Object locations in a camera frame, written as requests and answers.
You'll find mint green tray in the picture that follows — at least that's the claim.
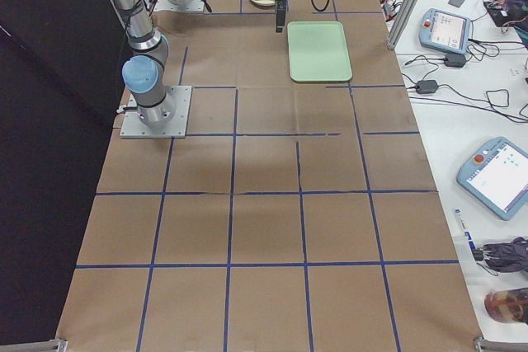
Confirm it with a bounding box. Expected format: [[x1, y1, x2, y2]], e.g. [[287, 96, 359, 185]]
[[287, 21, 353, 82]]

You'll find upper blue teach pendant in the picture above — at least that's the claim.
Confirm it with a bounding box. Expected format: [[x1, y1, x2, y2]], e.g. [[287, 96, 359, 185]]
[[418, 8, 471, 55]]

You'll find blue teach pendant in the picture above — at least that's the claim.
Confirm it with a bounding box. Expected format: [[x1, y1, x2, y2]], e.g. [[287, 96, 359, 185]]
[[418, 8, 471, 55], [456, 137, 527, 221]]

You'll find lower black power adapter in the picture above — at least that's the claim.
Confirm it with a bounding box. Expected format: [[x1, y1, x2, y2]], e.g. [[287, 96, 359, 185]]
[[415, 79, 439, 95]]

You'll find black power adapter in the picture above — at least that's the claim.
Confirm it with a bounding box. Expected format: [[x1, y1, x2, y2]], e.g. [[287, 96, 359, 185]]
[[443, 54, 467, 68], [415, 79, 439, 95]]

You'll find dark grey square pad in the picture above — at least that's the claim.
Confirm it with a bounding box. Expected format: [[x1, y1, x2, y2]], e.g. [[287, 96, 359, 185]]
[[448, 0, 465, 8]]

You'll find upper black power adapter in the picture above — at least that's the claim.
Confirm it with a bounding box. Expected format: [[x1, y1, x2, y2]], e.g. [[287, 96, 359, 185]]
[[443, 54, 467, 68]]

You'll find black electronics board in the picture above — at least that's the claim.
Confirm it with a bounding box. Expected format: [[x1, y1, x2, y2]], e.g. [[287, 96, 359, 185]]
[[483, 0, 518, 27]]

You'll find lower blue teach pendant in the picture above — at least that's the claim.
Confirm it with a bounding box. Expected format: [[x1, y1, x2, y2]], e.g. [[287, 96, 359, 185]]
[[456, 137, 527, 221]]

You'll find folded dark umbrella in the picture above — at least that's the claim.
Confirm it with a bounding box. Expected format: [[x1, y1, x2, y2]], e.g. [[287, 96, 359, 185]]
[[472, 237, 527, 274]]

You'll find right aluminium corner bracket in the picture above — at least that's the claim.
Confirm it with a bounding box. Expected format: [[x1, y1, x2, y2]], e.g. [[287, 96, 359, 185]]
[[474, 337, 528, 352]]

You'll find aluminium corner bracket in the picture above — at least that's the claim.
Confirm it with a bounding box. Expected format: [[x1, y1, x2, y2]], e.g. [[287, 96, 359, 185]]
[[0, 339, 68, 352], [474, 337, 528, 352]]

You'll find left aluminium corner bracket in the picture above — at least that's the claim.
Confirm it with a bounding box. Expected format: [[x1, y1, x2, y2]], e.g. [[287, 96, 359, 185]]
[[0, 339, 68, 352]]

